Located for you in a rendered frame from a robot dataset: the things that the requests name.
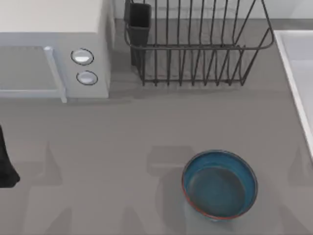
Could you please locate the white sink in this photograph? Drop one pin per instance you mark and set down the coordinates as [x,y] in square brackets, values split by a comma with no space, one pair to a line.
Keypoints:
[297,78]

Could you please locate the small round microwave knob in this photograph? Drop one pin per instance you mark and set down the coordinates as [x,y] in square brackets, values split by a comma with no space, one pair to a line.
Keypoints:
[87,77]

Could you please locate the microwave oven door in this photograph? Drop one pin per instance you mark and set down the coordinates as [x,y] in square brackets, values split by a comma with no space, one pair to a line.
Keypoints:
[22,68]

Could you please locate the blue bowl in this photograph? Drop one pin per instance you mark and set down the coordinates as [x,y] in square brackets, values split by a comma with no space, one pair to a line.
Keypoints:
[218,186]

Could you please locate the black cutlery holder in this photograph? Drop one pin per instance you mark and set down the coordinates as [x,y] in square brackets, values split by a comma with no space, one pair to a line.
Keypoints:
[137,22]

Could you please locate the large round microwave knob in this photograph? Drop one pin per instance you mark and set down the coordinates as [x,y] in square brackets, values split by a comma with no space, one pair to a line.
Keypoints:
[82,56]

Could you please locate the pale microwave oven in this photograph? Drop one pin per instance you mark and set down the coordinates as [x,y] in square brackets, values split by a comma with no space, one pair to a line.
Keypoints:
[80,19]

